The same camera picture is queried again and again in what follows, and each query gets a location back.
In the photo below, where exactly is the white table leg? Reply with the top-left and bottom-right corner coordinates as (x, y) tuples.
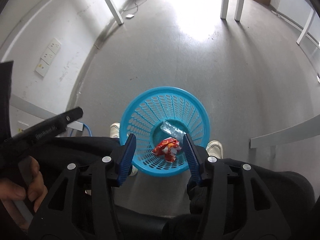
(104, 0), (124, 25)

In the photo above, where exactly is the white shoe right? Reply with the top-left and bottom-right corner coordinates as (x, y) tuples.
(206, 140), (223, 159)

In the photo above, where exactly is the red orange snack wrapper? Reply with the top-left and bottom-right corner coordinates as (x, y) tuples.
(152, 137), (182, 163)

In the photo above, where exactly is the white wall socket panel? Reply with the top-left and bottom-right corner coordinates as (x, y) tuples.
(35, 38), (61, 77)

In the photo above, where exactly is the clear crumpled plastic wrapper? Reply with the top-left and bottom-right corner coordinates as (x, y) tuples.
(160, 121), (186, 141)

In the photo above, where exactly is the blue plastic trash basket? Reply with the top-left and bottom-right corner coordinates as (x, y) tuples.
(119, 87), (210, 177)

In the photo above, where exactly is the person's left hand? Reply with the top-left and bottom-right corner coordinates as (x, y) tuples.
(1, 157), (48, 231)

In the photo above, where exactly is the white power adapter with cable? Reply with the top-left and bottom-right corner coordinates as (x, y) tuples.
(123, 0), (148, 20)

